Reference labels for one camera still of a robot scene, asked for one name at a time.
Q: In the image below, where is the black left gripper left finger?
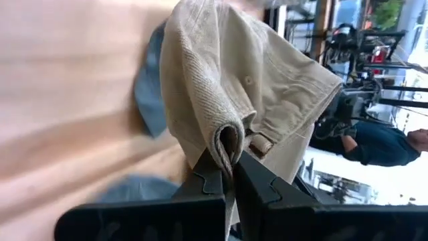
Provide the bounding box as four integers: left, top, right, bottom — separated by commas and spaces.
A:
53, 147, 227, 241

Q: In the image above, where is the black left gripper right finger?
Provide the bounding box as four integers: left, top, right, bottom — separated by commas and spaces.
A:
233, 150, 428, 241

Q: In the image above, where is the beige cloth cap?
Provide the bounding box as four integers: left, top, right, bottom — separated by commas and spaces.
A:
159, 0, 344, 237

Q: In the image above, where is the person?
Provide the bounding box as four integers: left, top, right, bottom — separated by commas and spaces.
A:
340, 120, 428, 167

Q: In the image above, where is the black equipment rack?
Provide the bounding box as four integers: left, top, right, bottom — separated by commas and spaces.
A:
314, 22, 428, 141

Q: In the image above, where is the wooden post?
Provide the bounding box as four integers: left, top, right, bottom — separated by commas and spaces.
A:
310, 0, 332, 64

